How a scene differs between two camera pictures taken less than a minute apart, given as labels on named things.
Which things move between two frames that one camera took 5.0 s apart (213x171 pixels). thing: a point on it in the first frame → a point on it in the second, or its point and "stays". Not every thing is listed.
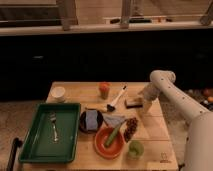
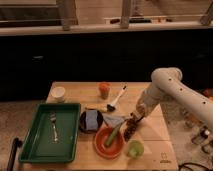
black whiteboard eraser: x=134 y=103 → x=135 y=116
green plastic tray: x=54 y=134 stays
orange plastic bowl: x=115 y=147 stays
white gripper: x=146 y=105 stays
